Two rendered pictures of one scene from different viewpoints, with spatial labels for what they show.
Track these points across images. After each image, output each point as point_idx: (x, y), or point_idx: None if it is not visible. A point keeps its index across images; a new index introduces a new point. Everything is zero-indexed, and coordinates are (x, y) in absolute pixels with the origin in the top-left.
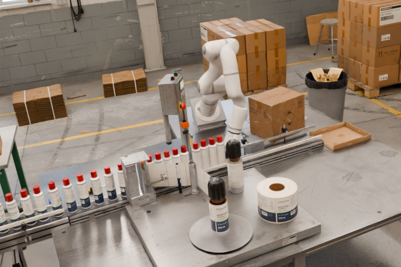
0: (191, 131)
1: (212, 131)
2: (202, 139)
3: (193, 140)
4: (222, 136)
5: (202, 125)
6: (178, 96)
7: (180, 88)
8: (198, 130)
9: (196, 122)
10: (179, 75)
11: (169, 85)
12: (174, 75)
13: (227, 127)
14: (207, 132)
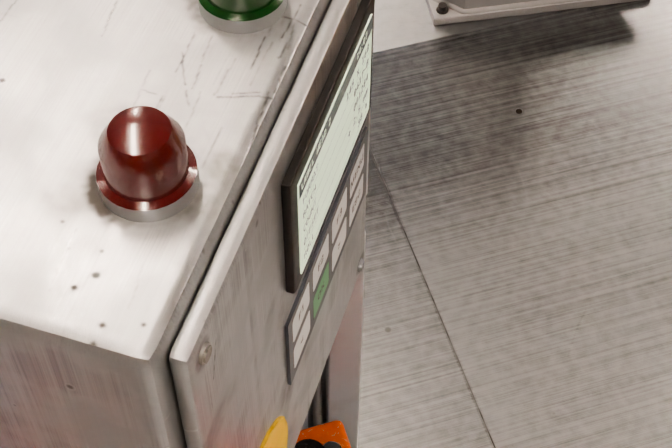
0: (387, 11)
1: (536, 46)
2: (458, 132)
3: (384, 139)
4: (611, 128)
5: None
6: (244, 425)
7: (298, 259)
8: (436, 16)
9: None
10: None
11: (41, 355)
12: (212, 7)
13: (649, 19)
14: (500, 53)
